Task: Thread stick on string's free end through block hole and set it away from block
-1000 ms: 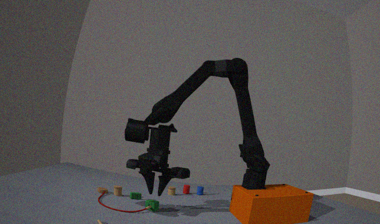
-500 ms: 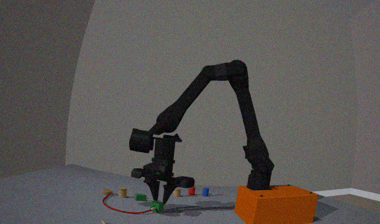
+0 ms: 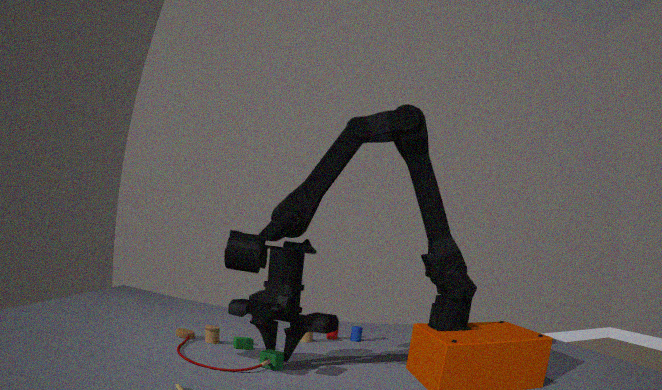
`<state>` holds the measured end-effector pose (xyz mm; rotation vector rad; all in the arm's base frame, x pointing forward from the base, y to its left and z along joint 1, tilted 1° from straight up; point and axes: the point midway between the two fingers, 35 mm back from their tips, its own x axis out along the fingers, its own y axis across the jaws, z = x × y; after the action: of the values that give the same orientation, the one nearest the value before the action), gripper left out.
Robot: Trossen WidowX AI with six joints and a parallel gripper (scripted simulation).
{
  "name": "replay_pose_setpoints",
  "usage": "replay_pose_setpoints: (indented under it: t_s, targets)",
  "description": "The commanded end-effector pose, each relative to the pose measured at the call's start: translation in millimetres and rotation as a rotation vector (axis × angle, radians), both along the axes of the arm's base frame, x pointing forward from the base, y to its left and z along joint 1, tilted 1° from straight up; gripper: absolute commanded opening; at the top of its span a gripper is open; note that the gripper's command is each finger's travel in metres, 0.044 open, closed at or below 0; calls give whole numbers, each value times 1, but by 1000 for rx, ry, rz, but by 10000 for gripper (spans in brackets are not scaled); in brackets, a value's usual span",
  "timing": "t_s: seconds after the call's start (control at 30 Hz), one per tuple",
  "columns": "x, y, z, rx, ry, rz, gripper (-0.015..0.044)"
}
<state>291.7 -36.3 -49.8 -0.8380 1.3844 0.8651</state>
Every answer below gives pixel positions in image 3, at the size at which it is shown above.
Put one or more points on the blue cylinder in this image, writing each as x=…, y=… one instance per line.
x=356, y=333

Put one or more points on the round wooden button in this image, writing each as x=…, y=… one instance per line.
x=183, y=333

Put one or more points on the green cube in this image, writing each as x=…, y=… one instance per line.
x=276, y=357

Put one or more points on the small green block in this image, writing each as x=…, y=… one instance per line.
x=243, y=343

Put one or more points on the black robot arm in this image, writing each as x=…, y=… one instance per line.
x=444, y=264

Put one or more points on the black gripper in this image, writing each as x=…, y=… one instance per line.
x=299, y=324

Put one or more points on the red string with wooden stick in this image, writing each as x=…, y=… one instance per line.
x=215, y=368

